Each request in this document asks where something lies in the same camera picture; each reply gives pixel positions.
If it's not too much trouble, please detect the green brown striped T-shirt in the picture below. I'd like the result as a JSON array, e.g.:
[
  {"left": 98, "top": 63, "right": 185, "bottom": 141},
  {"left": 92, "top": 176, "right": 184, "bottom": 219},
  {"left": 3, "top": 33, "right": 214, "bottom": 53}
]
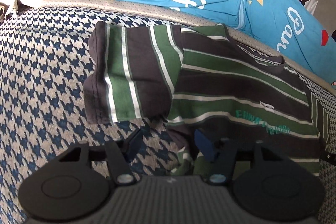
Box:
[{"left": 83, "top": 21, "right": 332, "bottom": 178}]

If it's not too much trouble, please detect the houndstooth woven bed mat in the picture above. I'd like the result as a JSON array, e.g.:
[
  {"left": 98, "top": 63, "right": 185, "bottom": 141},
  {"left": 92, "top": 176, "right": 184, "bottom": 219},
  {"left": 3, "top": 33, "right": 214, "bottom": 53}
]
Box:
[{"left": 0, "top": 6, "right": 336, "bottom": 224}]

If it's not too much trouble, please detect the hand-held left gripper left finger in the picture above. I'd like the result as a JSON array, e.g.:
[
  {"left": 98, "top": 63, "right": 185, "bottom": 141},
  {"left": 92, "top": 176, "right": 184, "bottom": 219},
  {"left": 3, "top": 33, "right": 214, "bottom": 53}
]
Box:
[{"left": 56, "top": 129, "right": 144, "bottom": 186}]

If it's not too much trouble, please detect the white cloth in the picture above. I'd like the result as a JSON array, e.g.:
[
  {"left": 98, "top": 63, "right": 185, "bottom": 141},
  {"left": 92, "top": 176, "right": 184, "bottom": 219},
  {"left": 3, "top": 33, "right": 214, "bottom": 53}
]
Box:
[{"left": 304, "top": 0, "right": 319, "bottom": 16}]

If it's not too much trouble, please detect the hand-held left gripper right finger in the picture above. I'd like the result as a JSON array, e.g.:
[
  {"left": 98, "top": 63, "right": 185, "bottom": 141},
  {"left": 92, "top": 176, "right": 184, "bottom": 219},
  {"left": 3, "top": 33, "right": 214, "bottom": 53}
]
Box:
[{"left": 194, "top": 129, "right": 279, "bottom": 186}]

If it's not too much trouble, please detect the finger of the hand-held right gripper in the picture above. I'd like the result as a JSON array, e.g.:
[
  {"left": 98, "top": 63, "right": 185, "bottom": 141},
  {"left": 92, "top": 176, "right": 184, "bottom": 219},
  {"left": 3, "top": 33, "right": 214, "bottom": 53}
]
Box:
[{"left": 320, "top": 147, "right": 336, "bottom": 162}]

